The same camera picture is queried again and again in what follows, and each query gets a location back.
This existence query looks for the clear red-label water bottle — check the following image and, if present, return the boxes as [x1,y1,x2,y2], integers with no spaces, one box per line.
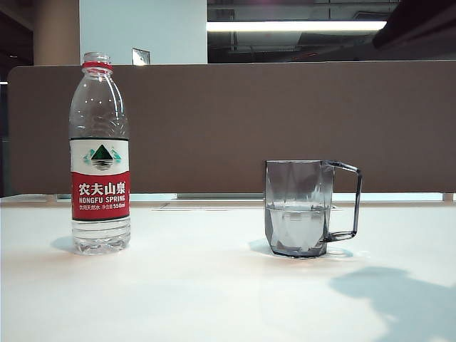
[68,51,131,257]

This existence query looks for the brown desk partition panel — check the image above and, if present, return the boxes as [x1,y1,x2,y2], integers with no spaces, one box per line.
[6,63,456,195]

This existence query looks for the transparent grey faceted cup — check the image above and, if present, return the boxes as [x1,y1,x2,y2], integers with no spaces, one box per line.
[264,159,363,258]

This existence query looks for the white ceiling light strip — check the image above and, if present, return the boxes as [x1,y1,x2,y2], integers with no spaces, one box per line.
[205,20,388,33]

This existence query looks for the beige building column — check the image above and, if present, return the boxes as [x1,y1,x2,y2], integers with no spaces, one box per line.
[33,0,81,67]

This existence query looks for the silver wall plate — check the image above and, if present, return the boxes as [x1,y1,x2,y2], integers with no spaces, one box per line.
[131,47,151,66]

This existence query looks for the aluminium partition base rail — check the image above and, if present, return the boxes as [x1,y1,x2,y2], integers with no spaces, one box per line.
[0,192,456,204]

